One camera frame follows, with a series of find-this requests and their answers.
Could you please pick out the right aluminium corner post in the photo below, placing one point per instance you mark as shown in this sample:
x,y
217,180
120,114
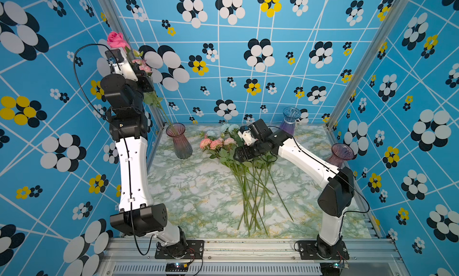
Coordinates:
x,y
367,59

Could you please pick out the aluminium front frame rail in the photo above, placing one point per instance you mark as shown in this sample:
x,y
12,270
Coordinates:
x,y
255,257

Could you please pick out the purple blue ribbed glass vase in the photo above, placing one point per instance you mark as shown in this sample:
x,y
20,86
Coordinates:
x,y
290,116

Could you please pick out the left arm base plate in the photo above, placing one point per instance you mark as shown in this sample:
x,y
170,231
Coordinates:
x,y
192,249

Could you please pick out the magenta pink rose stem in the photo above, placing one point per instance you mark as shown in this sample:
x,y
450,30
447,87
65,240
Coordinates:
x,y
116,41

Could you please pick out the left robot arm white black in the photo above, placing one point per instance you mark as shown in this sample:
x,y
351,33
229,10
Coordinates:
x,y
137,215

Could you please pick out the bunch of pink flowers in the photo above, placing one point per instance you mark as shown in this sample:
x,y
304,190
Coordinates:
x,y
262,207

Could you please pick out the right green circuit board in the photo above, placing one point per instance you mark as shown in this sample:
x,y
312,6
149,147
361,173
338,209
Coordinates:
x,y
333,269

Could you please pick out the pink grey ribbed glass vase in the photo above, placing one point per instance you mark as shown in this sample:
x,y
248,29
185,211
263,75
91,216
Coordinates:
x,y
182,147

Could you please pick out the left green circuit board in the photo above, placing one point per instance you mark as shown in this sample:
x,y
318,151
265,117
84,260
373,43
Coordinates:
x,y
177,267

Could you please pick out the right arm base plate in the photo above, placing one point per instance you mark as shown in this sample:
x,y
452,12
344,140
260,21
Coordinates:
x,y
317,250

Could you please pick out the aluminium corner post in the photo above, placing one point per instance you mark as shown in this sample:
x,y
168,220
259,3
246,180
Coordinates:
x,y
367,59
111,11

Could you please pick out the green circuit board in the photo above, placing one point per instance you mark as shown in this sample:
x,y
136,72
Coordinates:
x,y
177,267
333,269

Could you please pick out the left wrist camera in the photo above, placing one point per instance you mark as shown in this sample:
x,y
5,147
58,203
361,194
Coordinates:
x,y
119,64

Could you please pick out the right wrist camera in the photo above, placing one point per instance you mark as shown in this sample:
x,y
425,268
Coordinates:
x,y
246,136

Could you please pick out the left aluminium corner post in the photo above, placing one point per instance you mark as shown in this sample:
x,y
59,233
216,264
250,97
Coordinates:
x,y
111,11

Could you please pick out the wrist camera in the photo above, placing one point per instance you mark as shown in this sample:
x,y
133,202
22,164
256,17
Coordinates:
x,y
119,64
246,136

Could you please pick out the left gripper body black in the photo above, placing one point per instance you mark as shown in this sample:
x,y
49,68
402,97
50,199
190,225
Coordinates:
x,y
137,90

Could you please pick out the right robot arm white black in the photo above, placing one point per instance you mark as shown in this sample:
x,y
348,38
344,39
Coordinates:
x,y
336,183

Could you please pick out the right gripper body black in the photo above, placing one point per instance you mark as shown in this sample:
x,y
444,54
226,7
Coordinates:
x,y
253,150

